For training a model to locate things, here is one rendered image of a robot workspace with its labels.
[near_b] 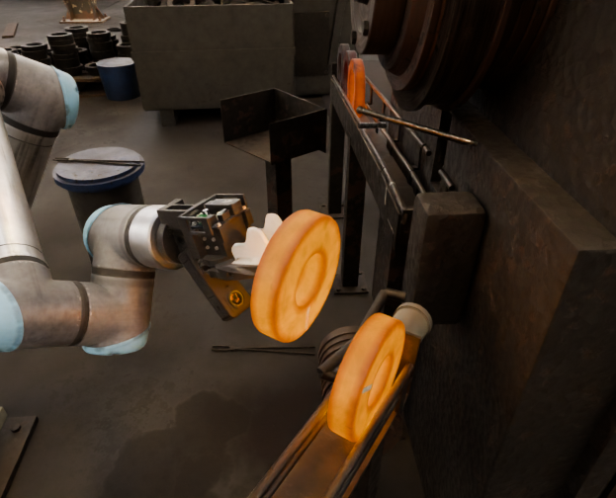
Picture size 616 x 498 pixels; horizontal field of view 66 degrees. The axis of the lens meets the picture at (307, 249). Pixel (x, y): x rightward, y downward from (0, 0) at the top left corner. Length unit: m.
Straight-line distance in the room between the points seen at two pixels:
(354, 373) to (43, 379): 1.32
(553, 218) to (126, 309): 0.58
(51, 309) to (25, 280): 0.05
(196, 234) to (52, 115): 0.62
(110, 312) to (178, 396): 0.85
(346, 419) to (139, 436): 0.99
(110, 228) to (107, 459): 0.86
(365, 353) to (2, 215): 0.52
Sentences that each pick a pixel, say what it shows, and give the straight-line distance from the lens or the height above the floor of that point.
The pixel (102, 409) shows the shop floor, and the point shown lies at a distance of 1.58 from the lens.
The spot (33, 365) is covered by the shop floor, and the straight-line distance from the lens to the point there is 1.80.
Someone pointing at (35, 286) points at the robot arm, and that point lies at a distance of 0.70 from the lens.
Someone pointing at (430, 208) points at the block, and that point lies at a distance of 0.77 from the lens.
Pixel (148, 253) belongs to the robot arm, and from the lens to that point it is 0.67.
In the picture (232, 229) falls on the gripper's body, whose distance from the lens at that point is 0.60.
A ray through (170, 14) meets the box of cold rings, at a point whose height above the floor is 0.70.
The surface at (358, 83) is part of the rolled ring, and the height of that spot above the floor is 0.74.
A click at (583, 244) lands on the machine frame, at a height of 0.87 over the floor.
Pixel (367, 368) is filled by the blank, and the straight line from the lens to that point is 0.54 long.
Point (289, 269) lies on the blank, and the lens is 0.50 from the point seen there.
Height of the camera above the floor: 1.17
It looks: 35 degrees down
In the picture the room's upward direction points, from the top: straight up
